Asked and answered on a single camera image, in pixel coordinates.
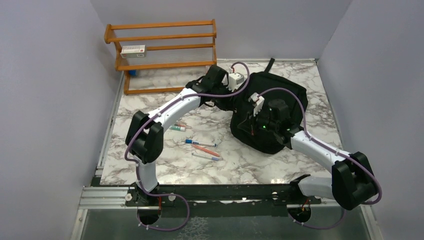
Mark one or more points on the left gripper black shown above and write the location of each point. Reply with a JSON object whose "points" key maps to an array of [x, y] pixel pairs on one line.
{"points": [[227, 104]]}

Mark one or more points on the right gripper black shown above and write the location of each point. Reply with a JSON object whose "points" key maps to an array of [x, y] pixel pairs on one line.
{"points": [[248, 125]]}

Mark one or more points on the black student backpack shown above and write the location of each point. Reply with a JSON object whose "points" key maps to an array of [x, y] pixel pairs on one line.
{"points": [[271, 87]]}

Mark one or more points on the white green glue stick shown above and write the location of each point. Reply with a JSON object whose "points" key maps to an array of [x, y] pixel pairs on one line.
{"points": [[177, 128]]}

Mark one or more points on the orange pen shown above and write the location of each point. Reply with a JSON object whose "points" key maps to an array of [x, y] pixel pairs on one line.
{"points": [[206, 150]]}

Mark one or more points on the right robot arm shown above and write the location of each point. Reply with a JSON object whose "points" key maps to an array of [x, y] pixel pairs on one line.
{"points": [[352, 181]]}

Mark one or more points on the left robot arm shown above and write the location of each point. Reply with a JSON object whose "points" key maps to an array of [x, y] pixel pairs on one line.
{"points": [[145, 136]]}

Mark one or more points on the blue capped marker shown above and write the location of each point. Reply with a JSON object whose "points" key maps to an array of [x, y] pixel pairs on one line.
{"points": [[201, 143]]}

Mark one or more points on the white blue marker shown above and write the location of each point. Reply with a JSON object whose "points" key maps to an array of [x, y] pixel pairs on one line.
{"points": [[213, 158]]}

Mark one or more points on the white red box on shelf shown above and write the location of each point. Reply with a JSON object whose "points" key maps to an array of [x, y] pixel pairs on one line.
{"points": [[133, 51]]}

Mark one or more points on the blue item under shelf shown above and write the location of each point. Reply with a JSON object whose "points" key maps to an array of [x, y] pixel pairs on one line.
{"points": [[132, 73]]}

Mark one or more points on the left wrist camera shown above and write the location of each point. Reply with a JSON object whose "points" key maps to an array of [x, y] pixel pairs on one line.
{"points": [[235, 79]]}

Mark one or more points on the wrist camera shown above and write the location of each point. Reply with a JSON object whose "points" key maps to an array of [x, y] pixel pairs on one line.
{"points": [[235, 79], [257, 101]]}

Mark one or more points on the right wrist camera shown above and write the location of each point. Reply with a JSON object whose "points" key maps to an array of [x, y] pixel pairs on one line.
{"points": [[257, 101]]}

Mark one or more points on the black mounting rail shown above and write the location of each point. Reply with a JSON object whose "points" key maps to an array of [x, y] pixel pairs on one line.
{"points": [[200, 200]]}

